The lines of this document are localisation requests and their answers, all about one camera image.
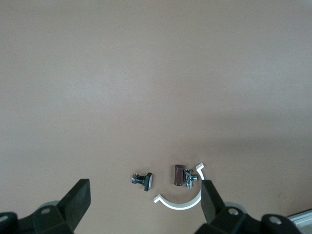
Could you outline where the black square push button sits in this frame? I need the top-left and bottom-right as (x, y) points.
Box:
(131, 172), (155, 193)

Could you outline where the brown-handled chrome valve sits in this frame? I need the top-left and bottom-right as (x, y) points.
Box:
(173, 163), (200, 190)

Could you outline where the white curved plastic clamp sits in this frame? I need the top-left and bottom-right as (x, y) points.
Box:
(153, 162), (205, 210)

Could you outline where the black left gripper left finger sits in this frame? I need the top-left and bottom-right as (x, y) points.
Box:
(33, 178), (92, 234)

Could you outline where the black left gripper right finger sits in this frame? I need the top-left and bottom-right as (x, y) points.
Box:
(197, 179), (260, 234)

